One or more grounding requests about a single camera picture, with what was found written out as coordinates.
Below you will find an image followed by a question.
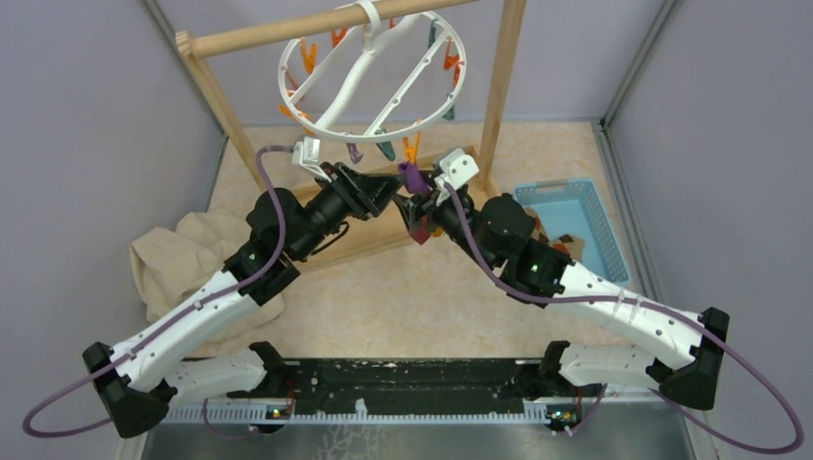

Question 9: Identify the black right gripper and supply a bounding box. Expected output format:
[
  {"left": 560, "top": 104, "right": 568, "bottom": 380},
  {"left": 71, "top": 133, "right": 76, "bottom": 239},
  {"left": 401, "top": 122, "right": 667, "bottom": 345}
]
[{"left": 394, "top": 170, "right": 497, "bottom": 272}]

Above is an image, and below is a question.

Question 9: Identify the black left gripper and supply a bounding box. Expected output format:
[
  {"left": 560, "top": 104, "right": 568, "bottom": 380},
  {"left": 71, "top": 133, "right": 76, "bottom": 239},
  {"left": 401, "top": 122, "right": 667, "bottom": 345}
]
[{"left": 291, "top": 160, "right": 407, "bottom": 261}]

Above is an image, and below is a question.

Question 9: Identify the purple red striped sock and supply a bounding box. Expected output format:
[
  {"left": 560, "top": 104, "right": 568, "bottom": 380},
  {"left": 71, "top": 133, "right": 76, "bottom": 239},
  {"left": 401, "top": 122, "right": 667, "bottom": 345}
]
[{"left": 397, "top": 162, "right": 437, "bottom": 245}]

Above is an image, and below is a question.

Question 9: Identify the orange front clothes clip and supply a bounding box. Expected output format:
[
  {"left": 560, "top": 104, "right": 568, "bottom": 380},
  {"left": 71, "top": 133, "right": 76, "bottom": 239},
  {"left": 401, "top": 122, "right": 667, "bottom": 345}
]
[{"left": 402, "top": 131, "right": 421, "bottom": 164}]

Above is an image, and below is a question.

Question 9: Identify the orange clothes clip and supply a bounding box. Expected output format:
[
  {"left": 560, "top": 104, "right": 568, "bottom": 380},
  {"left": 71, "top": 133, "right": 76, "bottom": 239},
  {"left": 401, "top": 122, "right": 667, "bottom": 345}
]
[
  {"left": 402, "top": 131, "right": 421, "bottom": 164},
  {"left": 278, "top": 69, "right": 315, "bottom": 128},
  {"left": 443, "top": 37, "right": 463, "bottom": 88}
]

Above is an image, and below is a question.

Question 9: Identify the teal clothes clip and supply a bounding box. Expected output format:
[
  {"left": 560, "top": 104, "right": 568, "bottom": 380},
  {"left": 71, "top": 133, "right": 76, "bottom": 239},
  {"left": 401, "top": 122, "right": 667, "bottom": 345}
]
[
  {"left": 376, "top": 141, "right": 396, "bottom": 162},
  {"left": 442, "top": 94, "right": 455, "bottom": 121}
]

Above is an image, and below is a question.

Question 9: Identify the light blue plastic basket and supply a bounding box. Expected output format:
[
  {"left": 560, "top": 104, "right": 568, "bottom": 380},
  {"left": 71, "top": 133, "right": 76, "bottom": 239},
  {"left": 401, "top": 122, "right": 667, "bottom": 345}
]
[{"left": 513, "top": 178, "right": 632, "bottom": 287}]

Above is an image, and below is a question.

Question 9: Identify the beige argyle sock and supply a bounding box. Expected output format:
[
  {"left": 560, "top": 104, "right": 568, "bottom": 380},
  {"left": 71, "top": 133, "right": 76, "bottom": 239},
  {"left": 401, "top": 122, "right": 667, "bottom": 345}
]
[{"left": 533, "top": 218, "right": 585, "bottom": 262}]

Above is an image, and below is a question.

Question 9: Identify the white round clip hanger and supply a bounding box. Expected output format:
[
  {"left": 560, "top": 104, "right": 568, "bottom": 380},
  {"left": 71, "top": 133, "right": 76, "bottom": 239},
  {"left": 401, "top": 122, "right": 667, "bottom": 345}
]
[{"left": 276, "top": 10, "right": 469, "bottom": 143}]

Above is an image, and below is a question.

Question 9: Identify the wooden hanger stand frame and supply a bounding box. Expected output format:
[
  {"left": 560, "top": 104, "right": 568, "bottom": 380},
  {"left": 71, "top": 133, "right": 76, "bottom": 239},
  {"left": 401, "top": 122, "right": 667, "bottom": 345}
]
[{"left": 174, "top": 0, "right": 528, "bottom": 274}]

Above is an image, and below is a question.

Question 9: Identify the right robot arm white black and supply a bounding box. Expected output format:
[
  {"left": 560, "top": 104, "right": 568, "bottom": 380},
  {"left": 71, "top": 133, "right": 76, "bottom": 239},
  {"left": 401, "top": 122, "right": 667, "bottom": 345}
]
[{"left": 394, "top": 189, "right": 730, "bottom": 410}]

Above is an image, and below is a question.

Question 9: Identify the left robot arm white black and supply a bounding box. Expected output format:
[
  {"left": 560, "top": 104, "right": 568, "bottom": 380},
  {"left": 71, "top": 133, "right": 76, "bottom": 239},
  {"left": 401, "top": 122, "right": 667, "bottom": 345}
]
[{"left": 82, "top": 162, "right": 404, "bottom": 438}]

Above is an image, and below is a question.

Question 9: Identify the purple clothes clip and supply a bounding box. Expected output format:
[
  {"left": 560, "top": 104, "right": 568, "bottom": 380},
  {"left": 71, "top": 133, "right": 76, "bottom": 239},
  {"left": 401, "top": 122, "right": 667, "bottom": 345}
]
[{"left": 346, "top": 143, "right": 364, "bottom": 164}]

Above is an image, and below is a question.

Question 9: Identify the orange left clothes clip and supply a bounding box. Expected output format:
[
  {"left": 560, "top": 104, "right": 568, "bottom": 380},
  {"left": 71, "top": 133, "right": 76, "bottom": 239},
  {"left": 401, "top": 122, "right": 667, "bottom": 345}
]
[{"left": 278, "top": 69, "right": 315, "bottom": 128}]

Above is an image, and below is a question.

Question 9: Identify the orange right clothes clip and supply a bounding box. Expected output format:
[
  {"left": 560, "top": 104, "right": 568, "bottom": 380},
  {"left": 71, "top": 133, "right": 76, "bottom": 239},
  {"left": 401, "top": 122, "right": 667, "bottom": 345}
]
[{"left": 443, "top": 37, "right": 463, "bottom": 88}]

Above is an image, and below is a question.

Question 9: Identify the beige crumpled cloth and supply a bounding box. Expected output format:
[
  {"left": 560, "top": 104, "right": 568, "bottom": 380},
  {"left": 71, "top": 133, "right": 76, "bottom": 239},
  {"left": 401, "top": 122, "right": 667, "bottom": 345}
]
[{"left": 128, "top": 211, "right": 249, "bottom": 323}]

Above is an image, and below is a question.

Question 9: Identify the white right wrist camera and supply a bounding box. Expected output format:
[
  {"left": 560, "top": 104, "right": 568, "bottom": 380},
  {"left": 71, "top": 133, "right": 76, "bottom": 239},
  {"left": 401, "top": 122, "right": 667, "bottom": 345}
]
[{"left": 433, "top": 148, "right": 479, "bottom": 192}]

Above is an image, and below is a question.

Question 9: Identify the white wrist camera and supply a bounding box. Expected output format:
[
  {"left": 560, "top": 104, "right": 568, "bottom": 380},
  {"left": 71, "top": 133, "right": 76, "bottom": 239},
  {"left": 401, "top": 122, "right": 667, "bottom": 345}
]
[
  {"left": 433, "top": 148, "right": 479, "bottom": 192},
  {"left": 291, "top": 135, "right": 324, "bottom": 177}
]

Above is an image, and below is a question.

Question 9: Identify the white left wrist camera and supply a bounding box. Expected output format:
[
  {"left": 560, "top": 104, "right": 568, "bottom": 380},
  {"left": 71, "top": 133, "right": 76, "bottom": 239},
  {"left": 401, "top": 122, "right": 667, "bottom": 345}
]
[{"left": 291, "top": 135, "right": 324, "bottom": 177}]

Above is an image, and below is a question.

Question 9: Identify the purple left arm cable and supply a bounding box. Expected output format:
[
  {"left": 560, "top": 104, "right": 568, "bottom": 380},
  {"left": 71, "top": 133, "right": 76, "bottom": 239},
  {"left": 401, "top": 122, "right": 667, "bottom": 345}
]
[{"left": 22, "top": 144, "right": 296, "bottom": 439}]

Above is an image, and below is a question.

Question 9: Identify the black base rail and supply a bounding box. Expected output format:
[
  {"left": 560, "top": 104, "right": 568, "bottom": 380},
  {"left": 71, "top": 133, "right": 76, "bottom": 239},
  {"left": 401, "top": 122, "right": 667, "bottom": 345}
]
[{"left": 151, "top": 356, "right": 598, "bottom": 426}]

